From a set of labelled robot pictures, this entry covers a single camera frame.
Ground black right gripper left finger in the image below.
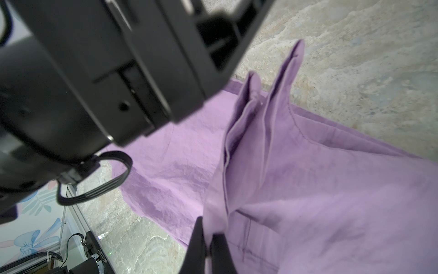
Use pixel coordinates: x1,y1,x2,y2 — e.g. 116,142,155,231
179,216,206,274

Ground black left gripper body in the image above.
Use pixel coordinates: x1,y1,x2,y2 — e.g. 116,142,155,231
11,1,273,146

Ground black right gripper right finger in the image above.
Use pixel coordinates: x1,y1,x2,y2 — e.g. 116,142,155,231
211,234,237,274

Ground purple long pants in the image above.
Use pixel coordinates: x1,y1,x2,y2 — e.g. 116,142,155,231
121,40,438,274

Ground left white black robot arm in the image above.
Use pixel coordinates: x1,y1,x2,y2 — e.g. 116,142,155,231
1,1,273,223

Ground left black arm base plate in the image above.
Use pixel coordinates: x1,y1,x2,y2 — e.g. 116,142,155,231
68,231,116,274

